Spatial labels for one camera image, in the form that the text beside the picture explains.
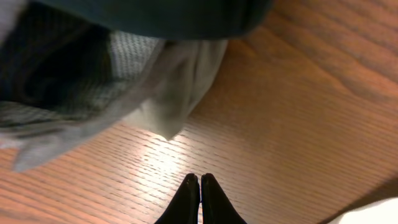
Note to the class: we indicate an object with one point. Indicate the beige folded garment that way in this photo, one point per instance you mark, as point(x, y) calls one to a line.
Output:
point(187, 70)

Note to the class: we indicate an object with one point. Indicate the grey folded garment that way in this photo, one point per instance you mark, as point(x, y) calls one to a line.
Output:
point(117, 75)

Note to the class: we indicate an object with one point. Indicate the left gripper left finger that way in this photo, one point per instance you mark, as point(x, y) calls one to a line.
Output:
point(183, 208)

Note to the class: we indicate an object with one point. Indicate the black folded garment with logo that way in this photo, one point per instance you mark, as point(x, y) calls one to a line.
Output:
point(43, 42)

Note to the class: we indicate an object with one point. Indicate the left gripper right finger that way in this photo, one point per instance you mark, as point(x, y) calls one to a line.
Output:
point(217, 209)

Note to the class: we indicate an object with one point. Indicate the white printed t-shirt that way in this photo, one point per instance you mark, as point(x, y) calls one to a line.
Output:
point(380, 212)

